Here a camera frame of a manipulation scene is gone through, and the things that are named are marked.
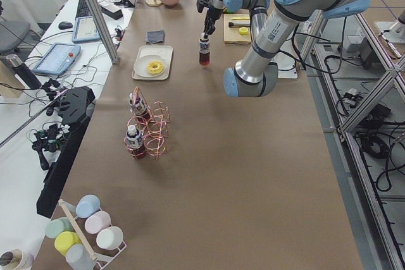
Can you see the blue teach pendant tablet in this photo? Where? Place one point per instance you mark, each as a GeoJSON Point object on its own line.
{"type": "Point", "coordinates": [57, 59]}

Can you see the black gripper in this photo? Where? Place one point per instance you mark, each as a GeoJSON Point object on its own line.
{"type": "Point", "coordinates": [211, 16]}

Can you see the wooden cutting board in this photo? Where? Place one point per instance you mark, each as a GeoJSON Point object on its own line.
{"type": "Point", "coordinates": [231, 35]}

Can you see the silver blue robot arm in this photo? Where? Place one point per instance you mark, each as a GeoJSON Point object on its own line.
{"type": "Point", "coordinates": [272, 22]}

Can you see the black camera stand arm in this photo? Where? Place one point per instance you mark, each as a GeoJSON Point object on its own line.
{"type": "Point", "coordinates": [57, 146]}

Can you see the yellow cup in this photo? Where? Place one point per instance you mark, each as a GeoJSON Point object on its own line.
{"type": "Point", "coordinates": [65, 240]}

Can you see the glazed donut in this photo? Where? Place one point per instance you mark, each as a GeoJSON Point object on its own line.
{"type": "Point", "coordinates": [155, 67]}

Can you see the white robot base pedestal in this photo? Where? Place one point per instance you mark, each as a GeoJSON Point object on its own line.
{"type": "Point", "coordinates": [286, 66]}

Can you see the copper wire bottle rack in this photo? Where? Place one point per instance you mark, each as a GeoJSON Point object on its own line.
{"type": "Point", "coordinates": [155, 129]}

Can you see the grey folded cloth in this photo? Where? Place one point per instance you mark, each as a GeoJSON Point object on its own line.
{"type": "Point", "coordinates": [154, 37]}

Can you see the cream rabbit tray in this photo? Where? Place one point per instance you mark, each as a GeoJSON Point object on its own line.
{"type": "Point", "coordinates": [165, 52]}

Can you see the pink cup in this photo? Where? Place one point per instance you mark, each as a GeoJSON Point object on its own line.
{"type": "Point", "coordinates": [97, 222]}

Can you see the black keyboard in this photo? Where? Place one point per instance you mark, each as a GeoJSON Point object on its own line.
{"type": "Point", "coordinates": [83, 9]}

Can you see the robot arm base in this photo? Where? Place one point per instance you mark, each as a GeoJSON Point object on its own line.
{"type": "Point", "coordinates": [392, 33]}

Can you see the grey cup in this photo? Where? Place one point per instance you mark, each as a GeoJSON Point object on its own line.
{"type": "Point", "coordinates": [78, 258]}

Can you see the black computer mouse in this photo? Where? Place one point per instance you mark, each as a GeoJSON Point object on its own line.
{"type": "Point", "coordinates": [65, 25]}

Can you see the tea bottle of rack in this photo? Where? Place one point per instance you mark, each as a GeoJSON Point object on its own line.
{"type": "Point", "coordinates": [138, 106]}
{"type": "Point", "coordinates": [135, 142]}

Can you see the half lemon slice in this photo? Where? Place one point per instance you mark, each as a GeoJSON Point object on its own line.
{"type": "Point", "coordinates": [243, 30]}

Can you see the dark tea bottle white cap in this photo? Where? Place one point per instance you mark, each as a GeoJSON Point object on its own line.
{"type": "Point", "coordinates": [204, 50]}

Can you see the white cup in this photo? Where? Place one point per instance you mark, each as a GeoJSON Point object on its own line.
{"type": "Point", "coordinates": [109, 238]}

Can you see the aluminium frame post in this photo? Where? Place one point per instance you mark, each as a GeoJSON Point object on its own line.
{"type": "Point", "coordinates": [103, 30]}

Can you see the mint green cup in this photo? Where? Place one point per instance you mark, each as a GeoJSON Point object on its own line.
{"type": "Point", "coordinates": [57, 226]}

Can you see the black thermos bottle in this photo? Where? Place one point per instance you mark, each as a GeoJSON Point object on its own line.
{"type": "Point", "coordinates": [22, 70]}

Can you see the tea bottle back of rack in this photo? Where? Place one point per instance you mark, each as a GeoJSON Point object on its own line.
{"type": "Point", "coordinates": [138, 106]}

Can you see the yellow plastic knife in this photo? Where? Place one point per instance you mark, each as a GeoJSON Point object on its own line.
{"type": "Point", "coordinates": [240, 18]}

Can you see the white round plate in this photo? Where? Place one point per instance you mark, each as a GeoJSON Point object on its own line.
{"type": "Point", "coordinates": [140, 67]}

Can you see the white wire cup rack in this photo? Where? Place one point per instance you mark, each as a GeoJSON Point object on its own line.
{"type": "Point", "coordinates": [102, 257]}

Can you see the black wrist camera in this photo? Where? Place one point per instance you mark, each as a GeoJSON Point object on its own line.
{"type": "Point", "coordinates": [201, 4]}

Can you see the light blue cup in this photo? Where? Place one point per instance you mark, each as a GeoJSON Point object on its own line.
{"type": "Point", "coordinates": [87, 206]}

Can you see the tea bottle front of rack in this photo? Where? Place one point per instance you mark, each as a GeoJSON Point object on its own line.
{"type": "Point", "coordinates": [135, 142]}

